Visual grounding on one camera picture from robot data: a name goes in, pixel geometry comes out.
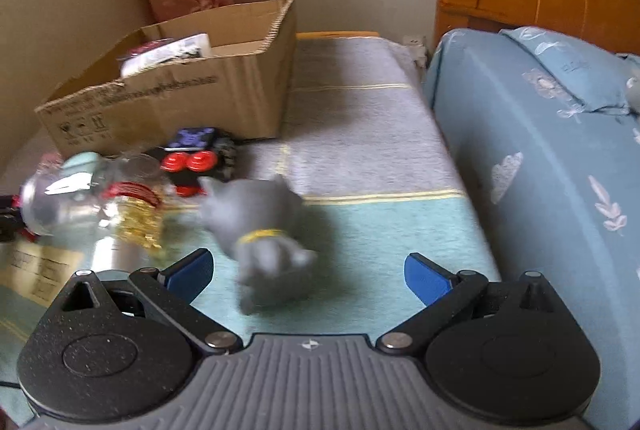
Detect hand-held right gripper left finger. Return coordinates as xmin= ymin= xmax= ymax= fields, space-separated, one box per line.
xmin=37 ymin=248 xmax=241 ymax=358

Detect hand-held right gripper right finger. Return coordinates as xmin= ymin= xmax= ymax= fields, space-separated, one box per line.
xmin=376 ymin=253 xmax=581 ymax=356

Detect clear bottle of gold pieces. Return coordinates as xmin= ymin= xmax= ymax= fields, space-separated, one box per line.
xmin=102 ymin=182 xmax=166 ymax=251

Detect grey toy animal figure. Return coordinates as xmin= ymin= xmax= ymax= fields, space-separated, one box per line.
xmin=200 ymin=173 xmax=318 ymax=315

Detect black toy car red wheels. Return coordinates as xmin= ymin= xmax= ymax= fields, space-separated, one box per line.
xmin=145 ymin=126 xmax=240 ymax=198

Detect white plastic bottle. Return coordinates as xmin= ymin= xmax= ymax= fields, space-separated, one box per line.
xmin=20 ymin=170 xmax=108 ymax=238

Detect cardboard box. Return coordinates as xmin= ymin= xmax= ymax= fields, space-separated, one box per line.
xmin=34 ymin=0 xmax=297 ymax=159

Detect small red black toy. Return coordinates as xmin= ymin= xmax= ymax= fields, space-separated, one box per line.
xmin=0 ymin=195 xmax=36 ymax=243

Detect blue floral bed sheet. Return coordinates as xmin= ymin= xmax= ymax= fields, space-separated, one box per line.
xmin=422 ymin=27 xmax=640 ymax=430

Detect flat printed beige carton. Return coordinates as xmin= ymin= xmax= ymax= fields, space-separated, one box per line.
xmin=0 ymin=242 xmax=88 ymax=311

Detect clear box with red lid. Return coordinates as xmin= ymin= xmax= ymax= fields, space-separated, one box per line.
xmin=118 ymin=34 xmax=213 ymax=78

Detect blue floral pillow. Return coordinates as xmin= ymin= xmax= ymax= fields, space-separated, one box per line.
xmin=500 ymin=26 xmax=640 ymax=115

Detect wooden bedside table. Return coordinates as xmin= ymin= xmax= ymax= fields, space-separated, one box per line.
xmin=296 ymin=31 xmax=381 ymax=41

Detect white wall socket with charger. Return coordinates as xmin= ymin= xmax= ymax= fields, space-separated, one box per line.
xmin=402 ymin=34 xmax=431 ymax=68

